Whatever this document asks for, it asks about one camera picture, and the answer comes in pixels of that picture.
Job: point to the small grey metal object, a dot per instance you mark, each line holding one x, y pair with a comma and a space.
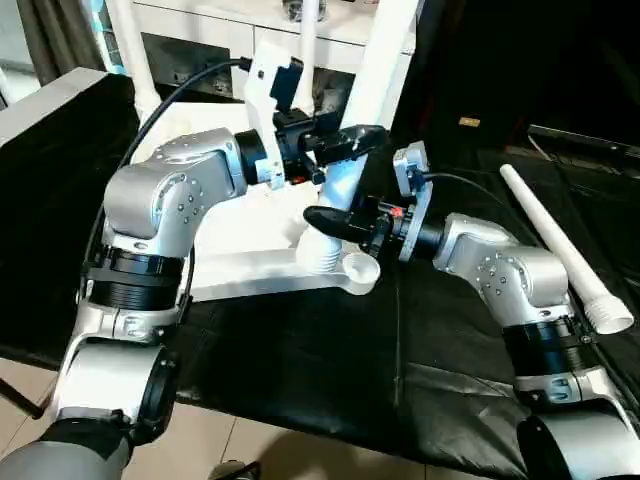
302, 10

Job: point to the white glass-door cabinet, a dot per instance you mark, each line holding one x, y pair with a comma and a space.
220, 40

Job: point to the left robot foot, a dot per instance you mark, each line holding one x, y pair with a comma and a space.
235, 472

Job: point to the black work mat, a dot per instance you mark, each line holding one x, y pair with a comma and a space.
300, 370

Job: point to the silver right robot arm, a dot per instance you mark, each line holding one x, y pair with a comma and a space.
520, 290

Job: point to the white plastic table leg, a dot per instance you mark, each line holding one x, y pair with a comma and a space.
380, 60
128, 50
565, 245
308, 40

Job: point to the light blue plastic object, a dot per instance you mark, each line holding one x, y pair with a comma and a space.
105, 30

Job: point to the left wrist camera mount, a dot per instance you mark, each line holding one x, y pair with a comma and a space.
268, 105

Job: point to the white plastic table top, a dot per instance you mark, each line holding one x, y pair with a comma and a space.
270, 250

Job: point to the small dark figurines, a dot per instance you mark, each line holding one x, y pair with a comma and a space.
185, 75

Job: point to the large black cabinet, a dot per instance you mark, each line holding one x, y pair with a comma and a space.
540, 60

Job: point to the grey curtain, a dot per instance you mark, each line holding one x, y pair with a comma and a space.
55, 35

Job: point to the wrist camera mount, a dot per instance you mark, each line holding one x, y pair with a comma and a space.
268, 105
412, 195

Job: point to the small tan label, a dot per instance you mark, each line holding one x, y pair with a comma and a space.
468, 122

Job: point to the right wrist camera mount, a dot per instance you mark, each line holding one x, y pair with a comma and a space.
412, 195

